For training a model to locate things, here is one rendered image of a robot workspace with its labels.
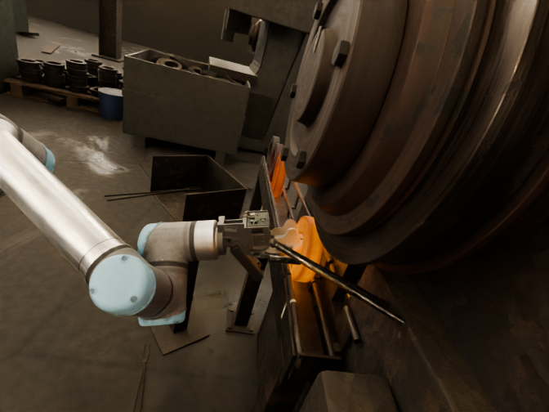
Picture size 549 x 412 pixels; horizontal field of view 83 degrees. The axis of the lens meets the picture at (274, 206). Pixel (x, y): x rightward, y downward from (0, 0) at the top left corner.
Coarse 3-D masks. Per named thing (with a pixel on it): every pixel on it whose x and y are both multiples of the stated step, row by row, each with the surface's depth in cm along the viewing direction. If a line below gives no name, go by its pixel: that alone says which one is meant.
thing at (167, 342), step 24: (168, 168) 107; (192, 168) 113; (216, 168) 110; (192, 192) 114; (216, 192) 92; (240, 192) 98; (192, 216) 91; (216, 216) 97; (192, 264) 113; (192, 288) 120; (192, 312) 139; (168, 336) 126; (192, 336) 129
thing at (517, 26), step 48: (528, 0) 21; (528, 48) 20; (480, 96) 23; (528, 96) 22; (480, 144) 22; (528, 144) 24; (432, 192) 26; (480, 192) 26; (336, 240) 45; (384, 240) 32; (432, 240) 30
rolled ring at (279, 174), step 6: (276, 162) 133; (282, 162) 119; (276, 168) 132; (282, 168) 118; (276, 174) 133; (282, 174) 118; (276, 180) 118; (282, 180) 118; (276, 186) 119; (282, 186) 119; (276, 192) 122
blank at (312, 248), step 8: (304, 216) 73; (304, 224) 72; (312, 224) 68; (304, 232) 70; (312, 232) 67; (304, 240) 69; (312, 240) 66; (304, 248) 68; (312, 248) 65; (320, 248) 66; (312, 256) 65; (320, 256) 66; (296, 272) 70; (304, 272) 66; (312, 272) 67; (296, 280) 70; (304, 280) 69
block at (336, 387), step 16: (320, 384) 39; (336, 384) 38; (352, 384) 39; (368, 384) 40; (384, 384) 40; (320, 400) 38; (336, 400) 37; (352, 400) 37; (368, 400) 38; (384, 400) 38
